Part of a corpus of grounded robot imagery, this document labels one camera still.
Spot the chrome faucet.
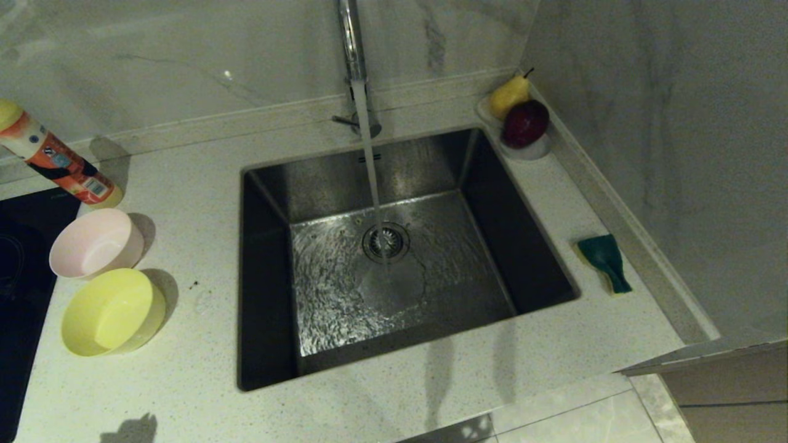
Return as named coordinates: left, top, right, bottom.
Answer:
left=331, top=0, right=382, bottom=138

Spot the green and yellow sponge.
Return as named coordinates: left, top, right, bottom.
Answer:
left=576, top=234, right=633, bottom=296

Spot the yellow plastic bowl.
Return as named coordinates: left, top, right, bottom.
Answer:
left=61, top=268, right=167, bottom=357

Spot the pink plastic bowl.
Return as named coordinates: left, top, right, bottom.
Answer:
left=49, top=208, right=145, bottom=281

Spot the orange label dish soap bottle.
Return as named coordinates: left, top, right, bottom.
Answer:
left=0, top=98, right=124, bottom=210

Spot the stainless steel sink basin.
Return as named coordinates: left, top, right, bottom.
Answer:
left=237, top=126, right=581, bottom=393

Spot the round metal drain strainer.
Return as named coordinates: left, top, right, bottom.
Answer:
left=362, top=222, right=411, bottom=265

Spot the clear running water stream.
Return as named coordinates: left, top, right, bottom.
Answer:
left=351, top=79, right=392, bottom=268

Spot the small white dish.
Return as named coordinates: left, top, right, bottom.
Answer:
left=476, top=95, right=553, bottom=161

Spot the dark red apple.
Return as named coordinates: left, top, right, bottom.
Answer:
left=502, top=100, right=550, bottom=149

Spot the yellow pear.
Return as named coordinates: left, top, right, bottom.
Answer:
left=489, top=68, right=535, bottom=121

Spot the black induction cooktop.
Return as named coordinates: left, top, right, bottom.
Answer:
left=0, top=188, right=81, bottom=443

